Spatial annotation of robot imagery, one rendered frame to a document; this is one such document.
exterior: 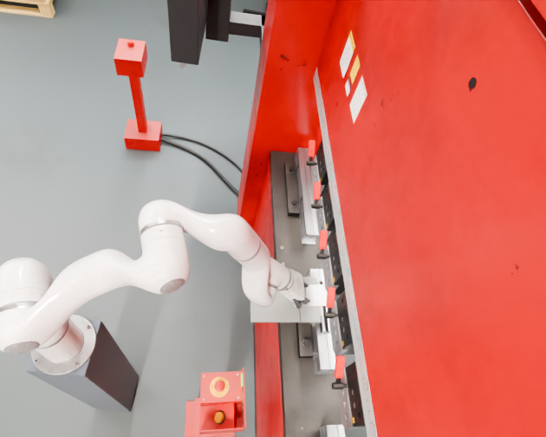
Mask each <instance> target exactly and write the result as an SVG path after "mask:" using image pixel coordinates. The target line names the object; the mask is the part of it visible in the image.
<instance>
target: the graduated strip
mask: <svg viewBox="0 0 546 437"><path fill-rule="evenodd" d="M315 79H316V85H317V91H318V96H319V102H320V108H321V113H322V124H323V130H324V135H325V141H326V147H327V152H328V163H329V169H330V174H331V179H332V186H333V191H334V197H335V208H336V213H337V218H338V225H339V230H340V236H341V247H342V252H343V257H344V264H345V269H346V275H347V280H348V291H349V296H350V303H351V308H352V314H353V319H354V330H355V335H356V341H357V347H358V353H359V358H360V364H361V374H362V380H363V386H364V392H365V397H366V403H367V413H368V419H369V425H370V431H371V436H372V437H377V435H376V430H375V425H374V414H373V409H372V403H371V398H370V393H369V386H368V381H367V371H366V366H365V361H364V355H363V349H362V344H361V334H360V329H359V323H358V317H357V312H356V307H355V301H354V291H353V285H352V280H351V275H350V269H349V264H348V254H347V248H346V243H345V238H344V232H343V226H342V221H341V211H340V206H339V200H338V194H337V189H336V183H335V174H334V168H333V162H332V157H331V152H330V146H329V141H328V130H327V125H326V120H325V114H324V109H323V103H322V93H321V88H320V82H319V77H318V71H317V67H316V70H315Z"/></svg>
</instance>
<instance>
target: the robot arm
mask: <svg viewBox="0 0 546 437"><path fill-rule="evenodd" d="M139 231H140V241H141V246H142V252H143V253H142V256H141V257H140V258H139V259H137V260H132V259H131V258H130V257H128V256H127V255H125V254H124V253H122V252H120V251H116V250H112V249H106V250H101V251H97V252H95V253H92V254H90V255H88V256H86V257H84V258H81V259H79V260H77V261H75V262H74V263H72V264H71V265H69V266H68V267H67V268H65V269H64V270H63V271H62V272H61V273H60V274H59V276H58V277H57V278H56V279H55V281H54V279H53V277H52V275H51V273H50V271H49V269H48V268H47V267H46V266H45V265H44V264H42V263H41V262H39V261H38V260H35V259H33V258H14V259H11V260H9V261H7V262H5V263H4V264H2V265H1V266H0V350H1V351H3V352H4V353H8V354H14V355H17V354H22V353H26V352H30V353H31V358H32V361H33V363H34V364H35V365H36V366H37V367H38V369H40V370H41V371H42V372H44V373H46V374H49V375H65V374H68V373H71V372H73V371H75V370H77V369H78V368H79V367H81V366H82V365H83V364H84V363H85V362H86V361H87V360H88V359H89V357H90V356H91V355H92V353H93V351H94V347H95V344H96V334H95V331H94V327H93V326H92V324H91V323H90V322H89V321H88V320H87V319H85V318H84V317H82V316H77V315H73V314H74V313H75V312H76V311H77V310H78V309H79V308H80V307H81V306H82V305H83V304H85V303H87V302H88V301H90V300H92V299H94V298H96V297H98V296H100V295H103V294H105V293H107V292H109V291H111V290H115V289H118V288H120V287H124V286H134V287H138V288H141V289H143V290H147V291H149V292H152V293H155V294H168V293H171V292H174V291H176V290H178V289H179V288H181V287H182V286H183V285H184V284H185V282H186V281H187V279H188V277H189V274H190V261H189V256H188V251H187V248H186V243H185V236H184V232H186V233H188V234H190V235H192V236H193V237H195V238H196V239H197V240H199V241H200V242H202V243H203V244H205V245H207V246H209V247H211V248H212V249H214V250H217V251H226V252H228V253H229V254H230V255H231V256H232V257H233V258H235V259H236V260H237V261H238V262H239V263H240V264H241V265H242V286H243V290H244V294H245V295H246V296H247V297H248V298H249V299H250V300H251V301H252V302H253V303H254V304H256V305H258V306H261V307H265V308H266V307H270V306H271V305H272V304H273V303H274V301H275V298H276V293H277V292H278V291H280V292H281V293H282V294H283V295H284V296H285V297H286V298H288V299H289V300H290V301H292V302H294V303H295V305H296V307H297V308H298V309H300V308H301V307H302V305H303V304H308V303H310V300H309V299H308V298H306V297H305V291H304V288H306V287H309V285H308V284H306V283H305V282H303V277H302V274H300V273H299V272H298V271H297V270H291V269H288V268H286V267H285V266H283V265H282V264H280V263H278V262H277V261H276V260H275V259H273V258H271V257H270V251H269V249H268V248H267V246H266V245H265V244H264V242H263V241H262V240H261V239H260V237H258V235H257V234H256V233H255V231H254V230H253V229H252V228H251V226H250V225H249V224H248V223H247V222H246V221H245V220H244V219H243V218H242V217H240V216H238V215H236V214H230V213H226V214H203V213H200V212H195V211H192V210H190V209H188V208H186V207H184V206H182V205H180V204H178V203H175V202H173V201H171V200H165V199H159V200H154V201H152V202H149V203H148V204H146V205H145V206H144V207H143V208H142V209H141V211H140V215H139Z"/></svg>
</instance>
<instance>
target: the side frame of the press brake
mask: <svg viewBox="0 0 546 437"><path fill-rule="evenodd" d="M336 1H337V0H268V5H267V10H266V17H265V23H264V28H263V39H262V45H261V51H260V56H259V63H258V69H257V79H256V85H255V91H254V97H253V102H252V109H251V114H250V125H249V131H248V137H247V143H246V148H245V155H244V165H243V171H242V177H241V183H240V188H239V194H238V201H237V215H238V216H240V217H242V218H243V219H244V220H245V221H246V222H247V223H248V224H249V225H250V226H251V228H252V229H253V225H254V221H255V217H256V213H257V206H258V202H259V199H260V194H261V191H262V187H263V180H264V176H265V172H266V168H267V165H268V160H269V157H270V151H278V152H289V153H296V150H297V148H298V147H302V148H309V141H310V140H314V141H315V155H314V157H315V156H316V154H317V151H318V149H319V146H320V145H321V142H322V130H321V125H320V119H319V113H318V107H317V101H316V95H315V84H314V75H315V70H316V67H317V64H318V62H319V58H320V55H321V52H322V47H323V44H324V41H325V38H326V35H327V32H328V27H329V24H330V21H331V18H332V15H333V12H334V9H335V4H336ZM314 157H313V159H312V161H313V160H314Z"/></svg>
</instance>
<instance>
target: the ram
mask: <svg viewBox="0 0 546 437"><path fill-rule="evenodd" d="M350 31H352V35H353V38H354V45H355V48H354V53H353V54H352V57H351V60H350V62H349V64H348V68H347V71H346V74H345V75H344V78H343V76H342V72H341V64H340V60H341V57H342V54H343V51H344V49H345V46H346V43H347V41H348V37H349V34H350ZM357 55H358V58H359V62H360V67H359V70H358V72H357V75H356V77H355V79H354V83H353V85H352V81H351V77H350V72H351V70H352V67H353V66H354V61H355V59H356V56H357ZM317 71H318V77H319V82H320V88H321V93H322V103H323V109H324V114H325V120H326V125H327V130H328V141H329V146H330V152H331V157H332V162H333V168H334V174H335V183H336V189H337V194H338V200H339V206H340V211H341V221H342V226H343V232H344V238H345V243H346V248H347V254H348V264H349V269H350V275H351V280H352V285H353V291H354V301H355V307H356V312H357V317H358V323H359V329H360V334H361V344H362V349H363V355H364V361H365V366H366V371H367V381H368V386H369V393H370V398H371V403H372V409H373V414H374V425H375V430H376V435H377V437H546V21H545V20H544V18H543V17H542V15H541V14H540V12H539V11H538V10H537V8H536V6H535V5H534V4H533V3H532V2H531V1H530V0H337V1H336V4H335V9H334V12H333V15H332V18H331V21H330V24H329V27H328V32H327V35H326V38H325V41H324V44H323V47H322V52H321V55H320V58H319V62H318V64H317ZM362 75H363V79H364V82H365V86H366V90H367V98H366V100H365V101H364V103H363V105H362V108H361V111H360V112H359V114H358V117H357V119H356V121H355V123H353V120H352V115H351V111H350V107H349V104H350V102H351V100H352V98H353V96H354V92H355V90H356V88H357V86H358V83H359V81H360V79H361V76H362ZM348 79H349V83H350V87H351V89H350V91H349V94H348V96H347V92H346V88H345V86H346V83H347V81H348ZM314 84H315V95H316V101H317V107H318V113H319V119H320V125H321V130H322V141H323V147H324V153H325V159H326V165H327V171H328V182H329V188H330V193H331V199H332V205H333V211H334V217H335V228H336V234H337V239H338V245H339V252H340V257H341V267H342V274H343V280H344V285H345V291H346V298H347V303H348V314H349V320H350V326H351V332H352V337H353V344H354V354H355V360H356V366H357V372H358V378H359V383H360V390H361V400H362V406H363V412H364V418H365V424H366V430H367V437H372V436H371V431H370V425H369V419H368V413H367V403H366V397H365V392H364V386H363V380H362V374H361V364H360V358H359V353H358V347H357V341H356V335H355V330H354V319H353V314H352V308H351V303H350V296H349V291H348V280H347V275H346V269H345V264H344V257H343V252H342V247H341V236H340V230H339V225H338V218H337V213H336V208H335V197H334V191H333V186H332V179H331V174H330V169H329V163H328V152H327V147H326V141H325V135H324V130H323V124H322V113H321V108H320V102H319V96H318V91H317V85H316V79H315V75H314Z"/></svg>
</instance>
